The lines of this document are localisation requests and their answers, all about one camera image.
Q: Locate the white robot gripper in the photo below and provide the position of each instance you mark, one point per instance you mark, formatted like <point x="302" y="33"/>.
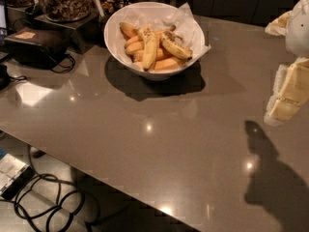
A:
<point x="298" y="29"/>

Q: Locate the banana at bowl front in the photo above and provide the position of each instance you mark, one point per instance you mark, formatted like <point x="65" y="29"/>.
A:
<point x="166" y="65"/>

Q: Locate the banana at bowl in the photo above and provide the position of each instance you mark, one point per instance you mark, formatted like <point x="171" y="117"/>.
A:
<point x="166" y="65"/>
<point x="128" y="30"/>

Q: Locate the long spotted centre banana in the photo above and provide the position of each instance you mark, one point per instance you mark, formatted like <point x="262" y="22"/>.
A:
<point x="150" y="43"/>

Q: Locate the banana at bowl back left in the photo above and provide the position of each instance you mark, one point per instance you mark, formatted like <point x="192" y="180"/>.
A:
<point x="128" y="30"/>

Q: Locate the white ceramic bowl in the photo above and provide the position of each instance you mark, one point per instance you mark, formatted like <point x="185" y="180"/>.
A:
<point x="130" y="50"/>

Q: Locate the dark metal jar stand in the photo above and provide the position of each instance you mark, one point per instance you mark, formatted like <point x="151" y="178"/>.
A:
<point x="82" y="34"/>

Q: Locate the black card terminal device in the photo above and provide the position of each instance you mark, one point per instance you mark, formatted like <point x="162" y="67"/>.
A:
<point x="41" y="49"/>

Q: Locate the black device at left edge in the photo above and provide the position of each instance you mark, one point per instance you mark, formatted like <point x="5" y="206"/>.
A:
<point x="5" y="79"/>

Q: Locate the white box on floor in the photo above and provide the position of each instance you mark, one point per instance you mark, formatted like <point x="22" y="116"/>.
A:
<point x="14" y="175"/>

